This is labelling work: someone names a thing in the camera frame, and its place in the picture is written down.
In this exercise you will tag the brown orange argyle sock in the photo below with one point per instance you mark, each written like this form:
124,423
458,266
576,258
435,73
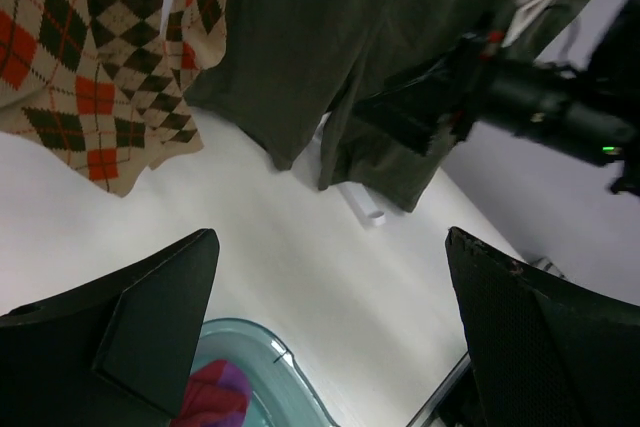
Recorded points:
56,93

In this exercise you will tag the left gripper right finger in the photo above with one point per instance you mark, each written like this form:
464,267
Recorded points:
544,351

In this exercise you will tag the aluminium rail frame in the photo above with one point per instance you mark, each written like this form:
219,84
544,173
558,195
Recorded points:
427,414

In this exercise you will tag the olive green shorts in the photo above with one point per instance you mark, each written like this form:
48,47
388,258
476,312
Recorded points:
295,68

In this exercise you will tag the brown beige argyle sock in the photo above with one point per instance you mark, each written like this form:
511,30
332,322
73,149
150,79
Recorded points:
130,47

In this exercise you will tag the maroon purple sock in bin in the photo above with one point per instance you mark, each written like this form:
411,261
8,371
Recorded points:
217,395

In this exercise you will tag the beige orange argyle sock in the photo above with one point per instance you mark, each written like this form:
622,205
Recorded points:
195,37

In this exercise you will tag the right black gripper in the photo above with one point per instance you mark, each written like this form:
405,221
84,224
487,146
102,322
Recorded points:
591,115

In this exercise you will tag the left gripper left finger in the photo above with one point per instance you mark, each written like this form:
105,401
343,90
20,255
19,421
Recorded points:
116,351

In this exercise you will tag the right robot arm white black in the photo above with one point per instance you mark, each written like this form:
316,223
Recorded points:
626,23

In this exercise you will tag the teal plastic bin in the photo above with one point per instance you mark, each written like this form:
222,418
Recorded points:
282,396

